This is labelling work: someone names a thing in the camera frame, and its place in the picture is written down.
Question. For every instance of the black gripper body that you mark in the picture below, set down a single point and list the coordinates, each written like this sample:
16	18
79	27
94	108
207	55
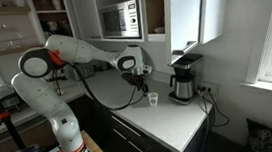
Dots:
136	76

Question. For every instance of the white paper cup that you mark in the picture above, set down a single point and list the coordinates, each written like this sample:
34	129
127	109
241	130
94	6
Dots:
153	100

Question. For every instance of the white cabinet door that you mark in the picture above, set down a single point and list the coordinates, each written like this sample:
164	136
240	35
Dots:
183	14

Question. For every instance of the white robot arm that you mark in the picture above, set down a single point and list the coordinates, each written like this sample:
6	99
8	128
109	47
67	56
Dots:
40	92

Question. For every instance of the dark base cabinet with drawers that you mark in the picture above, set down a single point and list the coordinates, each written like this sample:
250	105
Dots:
122	144

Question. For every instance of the white open shelf unit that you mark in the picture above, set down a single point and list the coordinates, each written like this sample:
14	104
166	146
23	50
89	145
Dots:
9	11

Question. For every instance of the steel and black coffee maker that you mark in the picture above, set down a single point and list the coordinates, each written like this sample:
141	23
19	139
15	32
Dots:
184	88

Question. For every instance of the white bowl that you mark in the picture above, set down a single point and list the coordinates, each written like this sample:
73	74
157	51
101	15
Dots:
159	30

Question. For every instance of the stainless steel microwave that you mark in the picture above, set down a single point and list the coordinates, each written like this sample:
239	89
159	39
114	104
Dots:
119	20

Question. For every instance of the glass cake dome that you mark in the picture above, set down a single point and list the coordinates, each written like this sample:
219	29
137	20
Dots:
4	34

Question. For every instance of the white wall outlet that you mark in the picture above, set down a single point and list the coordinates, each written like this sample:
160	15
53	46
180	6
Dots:
210	87

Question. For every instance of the white wall cabinet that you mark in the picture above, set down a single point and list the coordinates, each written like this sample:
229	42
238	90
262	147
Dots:
86	17

